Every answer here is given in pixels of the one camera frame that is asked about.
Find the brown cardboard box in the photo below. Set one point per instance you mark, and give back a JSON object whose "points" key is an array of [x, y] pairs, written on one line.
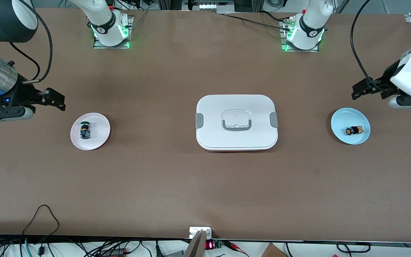
{"points": [[273, 251]]}

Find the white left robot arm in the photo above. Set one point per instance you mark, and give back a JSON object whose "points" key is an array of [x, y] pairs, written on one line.
{"points": [[312, 18]]}

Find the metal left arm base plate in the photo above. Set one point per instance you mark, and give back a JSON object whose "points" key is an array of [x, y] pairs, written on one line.
{"points": [[300, 50]]}

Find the white lidded box grey clips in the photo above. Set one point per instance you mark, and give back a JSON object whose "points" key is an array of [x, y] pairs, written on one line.
{"points": [[236, 137]]}

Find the aluminium rear frame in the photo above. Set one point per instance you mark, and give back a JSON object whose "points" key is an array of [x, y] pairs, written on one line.
{"points": [[209, 5]]}

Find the green push button switch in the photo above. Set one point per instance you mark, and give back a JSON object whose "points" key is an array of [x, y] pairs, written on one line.
{"points": [[85, 131]]}

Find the white round plate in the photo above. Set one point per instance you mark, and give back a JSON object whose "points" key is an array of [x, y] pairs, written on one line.
{"points": [[96, 139]]}

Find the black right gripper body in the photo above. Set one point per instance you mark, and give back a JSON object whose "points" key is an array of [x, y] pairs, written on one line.
{"points": [[24, 94]]}

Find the light blue round plate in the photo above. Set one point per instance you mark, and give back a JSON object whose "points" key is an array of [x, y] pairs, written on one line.
{"points": [[344, 119]]}

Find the orange push button switch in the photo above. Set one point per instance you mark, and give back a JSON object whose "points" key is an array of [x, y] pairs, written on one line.
{"points": [[354, 130]]}

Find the black power adapter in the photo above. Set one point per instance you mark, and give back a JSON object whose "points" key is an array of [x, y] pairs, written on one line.
{"points": [[114, 252]]}

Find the white mounting block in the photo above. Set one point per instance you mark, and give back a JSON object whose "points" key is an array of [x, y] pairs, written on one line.
{"points": [[193, 231]]}

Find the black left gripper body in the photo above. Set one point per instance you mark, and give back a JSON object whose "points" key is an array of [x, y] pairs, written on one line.
{"points": [[385, 81]]}

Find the aluminium profile bar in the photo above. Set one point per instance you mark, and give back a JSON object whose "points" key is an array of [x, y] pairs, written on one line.
{"points": [[195, 246]]}

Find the red digit display module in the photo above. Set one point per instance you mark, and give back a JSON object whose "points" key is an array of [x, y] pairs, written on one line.
{"points": [[211, 245]]}

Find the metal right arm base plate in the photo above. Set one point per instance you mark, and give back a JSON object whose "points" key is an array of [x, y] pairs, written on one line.
{"points": [[100, 46]]}

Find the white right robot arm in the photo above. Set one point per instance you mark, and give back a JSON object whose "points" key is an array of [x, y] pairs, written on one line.
{"points": [[102, 14]]}

